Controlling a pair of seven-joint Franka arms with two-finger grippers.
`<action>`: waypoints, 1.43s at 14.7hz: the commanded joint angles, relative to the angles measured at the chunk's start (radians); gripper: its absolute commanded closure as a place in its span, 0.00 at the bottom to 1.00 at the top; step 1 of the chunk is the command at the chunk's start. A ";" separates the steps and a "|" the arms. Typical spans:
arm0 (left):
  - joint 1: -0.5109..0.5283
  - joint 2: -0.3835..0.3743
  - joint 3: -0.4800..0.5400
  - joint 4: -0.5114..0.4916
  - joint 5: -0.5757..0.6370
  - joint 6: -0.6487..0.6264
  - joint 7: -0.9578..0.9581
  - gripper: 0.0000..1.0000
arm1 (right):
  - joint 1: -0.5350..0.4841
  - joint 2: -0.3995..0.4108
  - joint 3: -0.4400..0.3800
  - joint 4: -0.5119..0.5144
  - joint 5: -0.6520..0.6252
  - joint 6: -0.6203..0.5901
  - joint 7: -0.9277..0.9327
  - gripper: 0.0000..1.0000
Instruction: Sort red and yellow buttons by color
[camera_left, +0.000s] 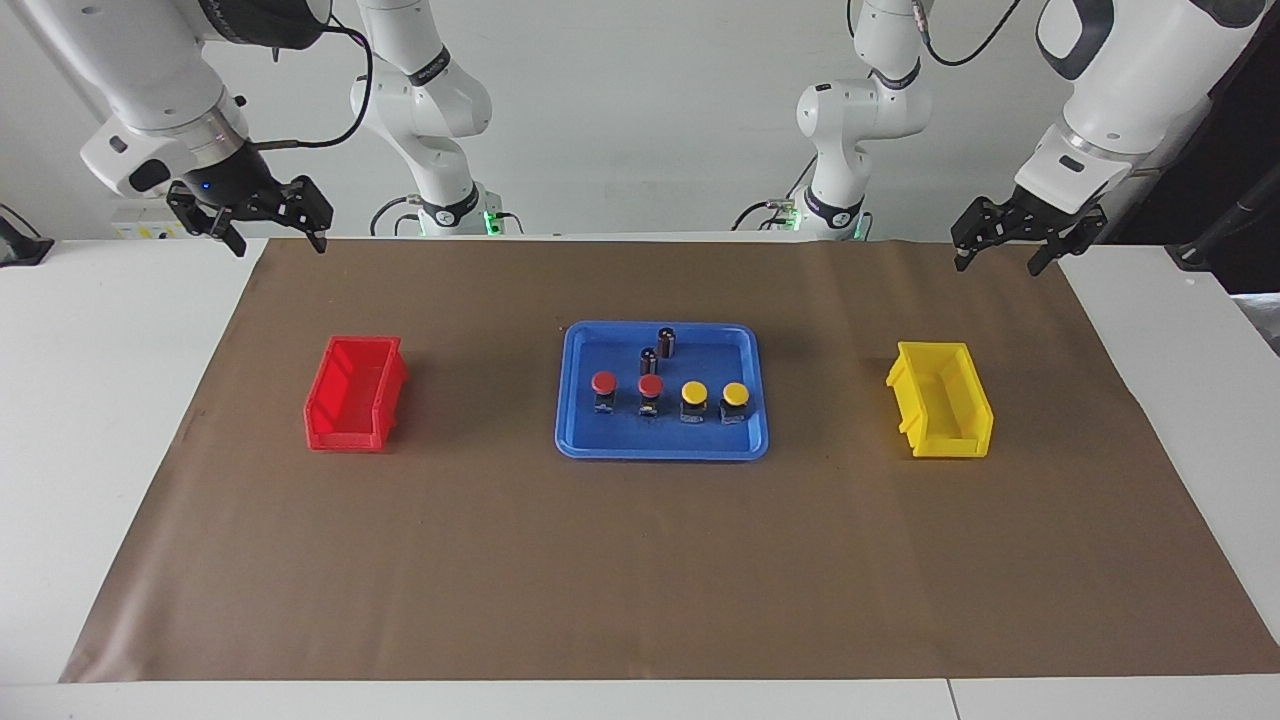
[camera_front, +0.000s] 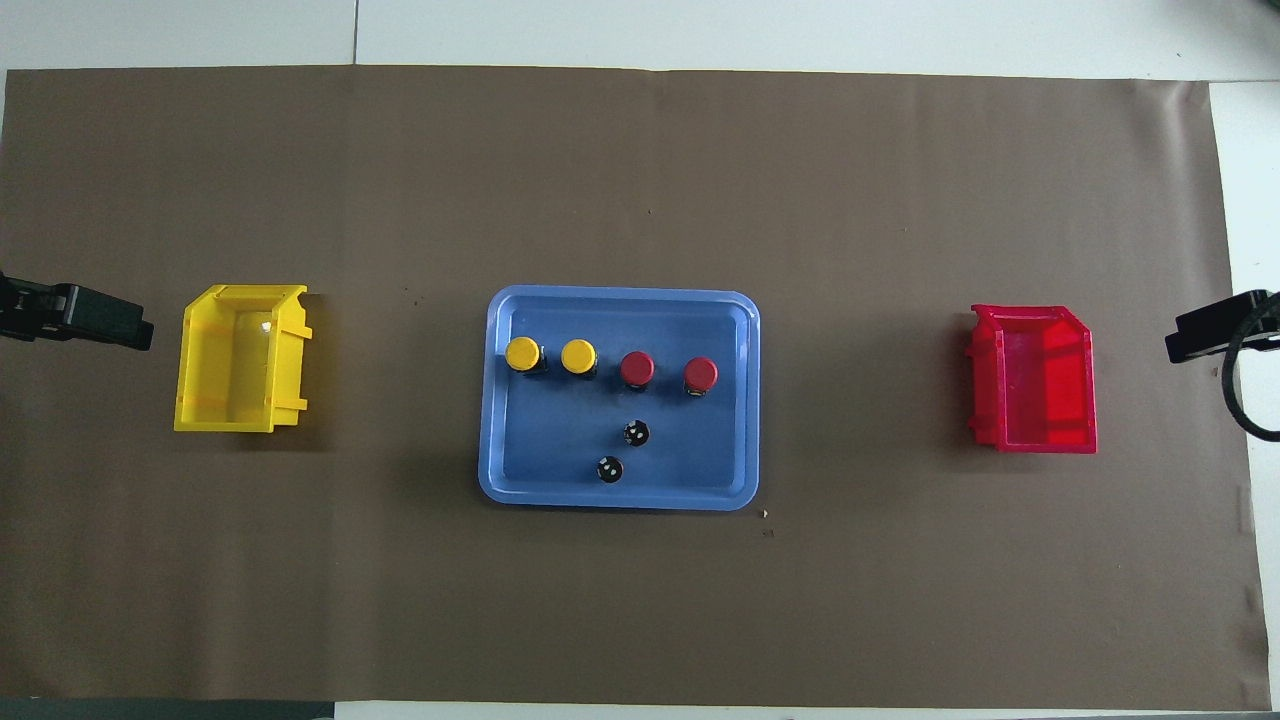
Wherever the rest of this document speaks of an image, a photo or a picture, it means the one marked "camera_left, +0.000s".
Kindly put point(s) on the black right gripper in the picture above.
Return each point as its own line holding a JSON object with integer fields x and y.
{"x": 250, "y": 195}

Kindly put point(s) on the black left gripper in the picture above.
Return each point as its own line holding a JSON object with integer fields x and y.
{"x": 1030, "y": 220}

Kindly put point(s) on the yellow push button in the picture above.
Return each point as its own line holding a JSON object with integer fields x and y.
{"x": 694, "y": 400}
{"x": 735, "y": 401}

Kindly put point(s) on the red push button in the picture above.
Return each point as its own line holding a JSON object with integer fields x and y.
{"x": 603, "y": 390}
{"x": 650, "y": 393}

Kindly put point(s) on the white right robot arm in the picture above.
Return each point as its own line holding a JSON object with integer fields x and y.
{"x": 150, "y": 80}

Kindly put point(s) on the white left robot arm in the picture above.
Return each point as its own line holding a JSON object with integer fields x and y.
{"x": 1130, "y": 90}

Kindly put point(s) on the yellow plastic bin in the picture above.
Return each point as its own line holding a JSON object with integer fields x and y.
{"x": 945, "y": 405}

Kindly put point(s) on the red plastic bin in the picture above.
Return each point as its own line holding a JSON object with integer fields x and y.
{"x": 350, "y": 400}

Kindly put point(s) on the black stand leg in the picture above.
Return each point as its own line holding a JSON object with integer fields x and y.
{"x": 1225, "y": 230}

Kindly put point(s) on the black clamp foot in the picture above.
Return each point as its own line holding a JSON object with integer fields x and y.
{"x": 20, "y": 248}

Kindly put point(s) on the grey metal object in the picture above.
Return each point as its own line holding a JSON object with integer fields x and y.
{"x": 1262, "y": 320}

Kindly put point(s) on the black cylindrical capacitor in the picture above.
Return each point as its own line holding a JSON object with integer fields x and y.
{"x": 666, "y": 342}
{"x": 648, "y": 361}

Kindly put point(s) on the blue plastic tray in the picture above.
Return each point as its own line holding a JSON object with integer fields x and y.
{"x": 620, "y": 430}

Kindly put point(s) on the brown paper mat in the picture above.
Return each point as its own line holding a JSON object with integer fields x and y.
{"x": 640, "y": 560}

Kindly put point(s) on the white wall socket strip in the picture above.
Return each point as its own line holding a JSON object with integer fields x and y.
{"x": 140, "y": 228}

